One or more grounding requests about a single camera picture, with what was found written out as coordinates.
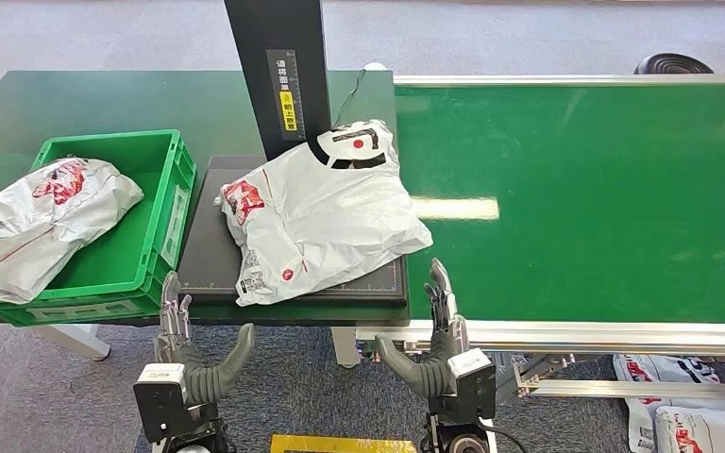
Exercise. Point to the black round ribbed disc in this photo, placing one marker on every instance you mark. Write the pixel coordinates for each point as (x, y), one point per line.
(672, 64)

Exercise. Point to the small white round object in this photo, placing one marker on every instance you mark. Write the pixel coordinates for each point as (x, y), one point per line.
(374, 65)

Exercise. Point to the green plastic crate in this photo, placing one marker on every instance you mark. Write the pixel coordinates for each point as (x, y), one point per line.
(131, 250)

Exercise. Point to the green table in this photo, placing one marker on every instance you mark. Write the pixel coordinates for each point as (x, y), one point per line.
(87, 100)

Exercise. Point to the white courier bag black logo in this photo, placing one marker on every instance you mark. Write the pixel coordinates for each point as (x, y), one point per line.
(325, 212)

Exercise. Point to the green conveyor belt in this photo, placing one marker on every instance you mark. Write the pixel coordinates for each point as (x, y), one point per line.
(650, 187)

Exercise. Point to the black yellow column label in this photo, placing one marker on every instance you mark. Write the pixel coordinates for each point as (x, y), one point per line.
(287, 94)

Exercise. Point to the black scanner base plate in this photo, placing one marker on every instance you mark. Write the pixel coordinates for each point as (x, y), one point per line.
(209, 250)

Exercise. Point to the white courier bag on floor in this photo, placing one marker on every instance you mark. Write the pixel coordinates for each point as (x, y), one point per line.
(713, 431)
(662, 375)

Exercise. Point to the aluminium conveyor frame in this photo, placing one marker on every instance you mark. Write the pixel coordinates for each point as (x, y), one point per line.
(650, 337)

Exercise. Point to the yellow floor tape marker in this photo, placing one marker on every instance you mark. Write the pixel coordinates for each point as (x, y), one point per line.
(337, 444)

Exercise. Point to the white angled table leg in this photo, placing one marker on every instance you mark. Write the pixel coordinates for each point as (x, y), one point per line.
(78, 341)

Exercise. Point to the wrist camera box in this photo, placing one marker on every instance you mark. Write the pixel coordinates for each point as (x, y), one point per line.
(159, 400)
(478, 384)

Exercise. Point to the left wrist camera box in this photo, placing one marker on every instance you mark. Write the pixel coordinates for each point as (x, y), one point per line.
(159, 400)

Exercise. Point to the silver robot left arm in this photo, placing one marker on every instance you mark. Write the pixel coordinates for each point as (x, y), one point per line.
(203, 434)

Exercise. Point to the white upright table leg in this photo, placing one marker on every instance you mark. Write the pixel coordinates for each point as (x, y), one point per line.
(345, 347)

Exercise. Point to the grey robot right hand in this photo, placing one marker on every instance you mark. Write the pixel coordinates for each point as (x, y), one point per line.
(431, 375)

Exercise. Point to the white courier bag red print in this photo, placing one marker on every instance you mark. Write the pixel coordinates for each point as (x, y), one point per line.
(37, 219)

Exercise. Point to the black scanner column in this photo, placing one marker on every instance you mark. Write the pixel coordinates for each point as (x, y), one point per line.
(275, 25)

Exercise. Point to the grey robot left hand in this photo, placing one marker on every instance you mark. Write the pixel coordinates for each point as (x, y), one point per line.
(203, 378)

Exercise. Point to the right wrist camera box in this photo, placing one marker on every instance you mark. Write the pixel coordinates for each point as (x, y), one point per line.
(478, 384)

